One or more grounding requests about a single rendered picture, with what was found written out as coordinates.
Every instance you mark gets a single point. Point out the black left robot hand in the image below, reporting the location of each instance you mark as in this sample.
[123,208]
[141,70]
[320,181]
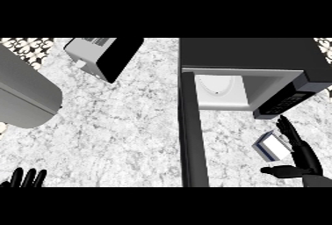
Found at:
[29,178]

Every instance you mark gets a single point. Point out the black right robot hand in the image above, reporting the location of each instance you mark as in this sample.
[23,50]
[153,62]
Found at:
[303,155]

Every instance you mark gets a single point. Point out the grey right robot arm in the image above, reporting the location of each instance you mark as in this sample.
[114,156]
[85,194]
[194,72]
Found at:
[318,181]

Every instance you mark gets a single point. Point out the white blue milk carton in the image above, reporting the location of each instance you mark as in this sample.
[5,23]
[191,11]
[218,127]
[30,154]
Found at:
[274,147]

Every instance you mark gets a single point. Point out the black microwave door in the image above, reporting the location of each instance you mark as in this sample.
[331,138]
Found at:
[193,132]

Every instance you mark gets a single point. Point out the black microwave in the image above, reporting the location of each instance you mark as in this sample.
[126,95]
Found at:
[255,73]

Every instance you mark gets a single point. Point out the large grey rounded appliance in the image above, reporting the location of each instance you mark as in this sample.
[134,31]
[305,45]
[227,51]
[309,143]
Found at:
[24,93]

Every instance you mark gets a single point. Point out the grey black toaster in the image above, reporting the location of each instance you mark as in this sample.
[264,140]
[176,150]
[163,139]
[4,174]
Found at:
[103,55]

